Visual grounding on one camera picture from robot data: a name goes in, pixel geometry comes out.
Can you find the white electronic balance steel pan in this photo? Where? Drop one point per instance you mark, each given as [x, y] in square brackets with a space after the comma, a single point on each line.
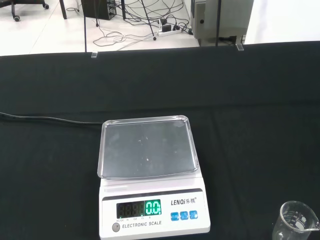
[150, 150]

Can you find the white power strip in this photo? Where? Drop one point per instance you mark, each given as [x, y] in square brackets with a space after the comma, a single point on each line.
[170, 33]

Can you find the clear plastic cloth clip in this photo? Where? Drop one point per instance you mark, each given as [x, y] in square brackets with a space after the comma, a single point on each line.
[94, 55]
[239, 47]

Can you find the black tripod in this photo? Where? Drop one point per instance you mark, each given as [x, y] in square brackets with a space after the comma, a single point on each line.
[150, 23]

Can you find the thin black upright rod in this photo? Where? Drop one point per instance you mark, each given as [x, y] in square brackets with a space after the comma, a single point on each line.
[85, 35]
[218, 22]

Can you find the black bench cloth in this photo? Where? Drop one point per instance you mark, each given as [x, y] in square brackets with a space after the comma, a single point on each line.
[50, 155]

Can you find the grey metal cabinet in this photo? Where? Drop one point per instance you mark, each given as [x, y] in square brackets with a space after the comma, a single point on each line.
[225, 20]

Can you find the black computer tower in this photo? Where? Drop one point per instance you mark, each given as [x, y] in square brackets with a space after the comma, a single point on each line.
[96, 10]

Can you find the black office chair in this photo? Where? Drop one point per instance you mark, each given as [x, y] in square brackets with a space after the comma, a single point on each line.
[13, 8]

